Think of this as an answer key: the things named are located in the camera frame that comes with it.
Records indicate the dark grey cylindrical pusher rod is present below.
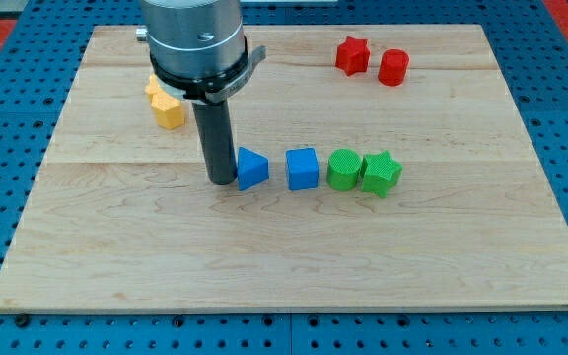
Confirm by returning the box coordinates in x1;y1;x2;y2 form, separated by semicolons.
192;101;237;185

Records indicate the black clamp ring with bracket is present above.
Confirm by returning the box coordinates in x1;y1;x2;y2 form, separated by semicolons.
150;38;266;105

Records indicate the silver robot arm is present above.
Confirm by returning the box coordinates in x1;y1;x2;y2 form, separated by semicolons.
140;0;266;185

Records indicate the yellow hexagon block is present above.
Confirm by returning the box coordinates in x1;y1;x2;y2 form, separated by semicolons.
150;92;185;130

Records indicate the yellow heart block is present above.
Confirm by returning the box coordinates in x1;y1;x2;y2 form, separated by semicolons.
144;74;162;102

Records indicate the blue triangle block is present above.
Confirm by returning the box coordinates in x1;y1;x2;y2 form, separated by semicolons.
237;147;270;191

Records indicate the blue cube block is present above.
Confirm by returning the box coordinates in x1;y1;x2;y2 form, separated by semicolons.
285;147;320;190

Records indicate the green cylinder block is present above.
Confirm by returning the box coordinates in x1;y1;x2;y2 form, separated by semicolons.
326;148;362;191

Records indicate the red star block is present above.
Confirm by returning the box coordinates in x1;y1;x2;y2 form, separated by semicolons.
334;36;371;76

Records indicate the green star block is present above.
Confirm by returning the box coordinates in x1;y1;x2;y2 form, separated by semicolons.
360;151;403;198

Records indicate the red cylinder block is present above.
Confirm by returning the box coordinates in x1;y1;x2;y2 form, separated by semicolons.
378;48;410;87

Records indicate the wooden board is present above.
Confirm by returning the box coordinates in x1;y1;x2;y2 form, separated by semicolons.
0;25;568;314

